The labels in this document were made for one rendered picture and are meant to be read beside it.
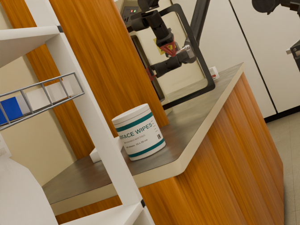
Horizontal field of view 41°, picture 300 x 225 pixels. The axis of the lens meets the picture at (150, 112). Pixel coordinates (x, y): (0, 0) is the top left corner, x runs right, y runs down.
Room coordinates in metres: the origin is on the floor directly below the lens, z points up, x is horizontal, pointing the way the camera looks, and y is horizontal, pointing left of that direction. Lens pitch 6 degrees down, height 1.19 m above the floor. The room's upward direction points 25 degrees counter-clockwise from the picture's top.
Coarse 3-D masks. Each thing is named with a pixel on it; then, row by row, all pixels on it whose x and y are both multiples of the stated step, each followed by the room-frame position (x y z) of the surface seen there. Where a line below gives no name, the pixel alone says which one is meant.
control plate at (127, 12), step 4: (124, 8) 1.78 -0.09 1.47; (128, 8) 1.83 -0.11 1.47; (132, 8) 1.87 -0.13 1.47; (136, 8) 1.93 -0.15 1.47; (124, 12) 1.80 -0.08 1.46; (128, 12) 1.84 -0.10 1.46; (132, 12) 1.89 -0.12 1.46; (136, 12) 1.95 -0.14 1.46; (124, 16) 1.81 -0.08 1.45; (128, 16) 1.86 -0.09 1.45; (124, 20) 1.83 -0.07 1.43; (128, 20) 1.88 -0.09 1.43; (128, 24) 1.90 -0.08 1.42
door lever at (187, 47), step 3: (186, 45) 1.70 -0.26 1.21; (183, 48) 1.66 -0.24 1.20; (186, 48) 1.65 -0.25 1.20; (189, 48) 1.70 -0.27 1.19; (177, 51) 1.66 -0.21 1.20; (180, 51) 1.66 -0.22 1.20; (183, 51) 1.66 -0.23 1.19; (177, 54) 1.67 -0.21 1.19; (168, 57) 1.68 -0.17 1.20; (171, 57) 1.68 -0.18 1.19
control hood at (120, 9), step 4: (120, 0) 1.74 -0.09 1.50; (124, 0) 1.75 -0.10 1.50; (128, 0) 1.79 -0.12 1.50; (132, 0) 1.84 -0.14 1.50; (136, 0) 1.89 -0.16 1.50; (116, 4) 1.75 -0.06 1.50; (120, 4) 1.75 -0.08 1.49; (124, 4) 1.76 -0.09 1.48; (128, 4) 1.81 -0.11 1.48; (132, 4) 1.86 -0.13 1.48; (136, 4) 1.91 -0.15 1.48; (120, 8) 1.75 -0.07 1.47; (120, 12) 1.76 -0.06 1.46
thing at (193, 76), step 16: (176, 16) 1.70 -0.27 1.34; (144, 32) 1.74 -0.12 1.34; (176, 32) 1.71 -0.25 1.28; (144, 48) 1.75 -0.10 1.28; (176, 48) 1.71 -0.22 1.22; (192, 48) 1.70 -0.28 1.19; (144, 64) 1.76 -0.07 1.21; (160, 64) 1.74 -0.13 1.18; (176, 64) 1.72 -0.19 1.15; (192, 64) 1.70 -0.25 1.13; (160, 80) 1.75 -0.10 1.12; (176, 80) 1.73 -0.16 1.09; (192, 80) 1.71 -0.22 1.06; (208, 80) 1.69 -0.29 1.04; (160, 96) 1.76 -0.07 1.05; (176, 96) 1.74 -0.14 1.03; (192, 96) 1.72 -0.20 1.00
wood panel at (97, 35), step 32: (0, 0) 1.86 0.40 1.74; (64, 0) 1.75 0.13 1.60; (96, 0) 1.69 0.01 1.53; (64, 32) 1.77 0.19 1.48; (96, 32) 1.72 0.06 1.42; (128, 32) 1.70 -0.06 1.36; (32, 64) 1.85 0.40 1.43; (96, 64) 1.74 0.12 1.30; (128, 64) 1.69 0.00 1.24; (96, 96) 1.77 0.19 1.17; (128, 96) 1.72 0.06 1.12; (64, 128) 1.85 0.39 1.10
